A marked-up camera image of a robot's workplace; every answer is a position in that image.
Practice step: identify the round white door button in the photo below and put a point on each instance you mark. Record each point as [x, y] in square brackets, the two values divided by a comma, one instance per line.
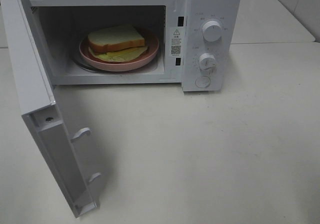
[202, 82]

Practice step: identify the pink round plate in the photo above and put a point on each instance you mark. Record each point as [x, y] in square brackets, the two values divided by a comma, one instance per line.
[147, 57]

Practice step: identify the sandwich with lettuce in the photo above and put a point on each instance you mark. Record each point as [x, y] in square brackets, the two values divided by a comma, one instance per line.
[117, 44]

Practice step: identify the white microwave door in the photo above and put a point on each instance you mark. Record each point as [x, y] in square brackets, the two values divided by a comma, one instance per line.
[39, 110]

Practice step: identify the lower white timer knob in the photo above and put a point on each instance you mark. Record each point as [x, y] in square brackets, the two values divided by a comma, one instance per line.
[207, 62]

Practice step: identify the white warning label sticker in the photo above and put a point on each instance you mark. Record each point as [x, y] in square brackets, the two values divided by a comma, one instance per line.
[176, 41]

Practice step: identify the white microwave oven body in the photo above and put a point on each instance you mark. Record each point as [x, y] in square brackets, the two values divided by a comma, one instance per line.
[62, 24]

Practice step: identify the upper white power knob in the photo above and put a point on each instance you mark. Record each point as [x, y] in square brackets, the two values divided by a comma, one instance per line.
[212, 30]

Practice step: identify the glass microwave turntable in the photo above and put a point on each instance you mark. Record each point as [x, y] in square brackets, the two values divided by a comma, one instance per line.
[156, 66]

